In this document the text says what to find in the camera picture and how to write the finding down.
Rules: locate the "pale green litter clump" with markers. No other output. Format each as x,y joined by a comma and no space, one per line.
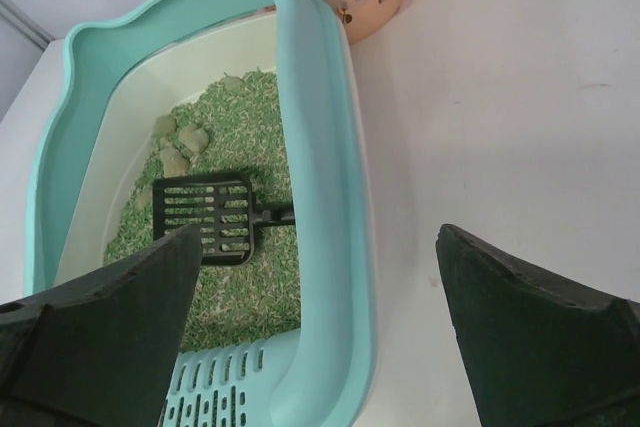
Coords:
194,138
164,125
232,82
173,163

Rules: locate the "teal litter box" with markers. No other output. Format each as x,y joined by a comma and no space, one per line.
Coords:
116,74

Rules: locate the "black litter scoop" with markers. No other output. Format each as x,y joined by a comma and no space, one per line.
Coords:
223,206

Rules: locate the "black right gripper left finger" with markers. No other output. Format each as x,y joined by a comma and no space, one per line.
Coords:
99,350

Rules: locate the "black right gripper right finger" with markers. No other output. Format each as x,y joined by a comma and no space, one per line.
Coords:
539,349

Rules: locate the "green cat litter pellets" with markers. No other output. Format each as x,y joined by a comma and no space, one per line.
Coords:
261,298

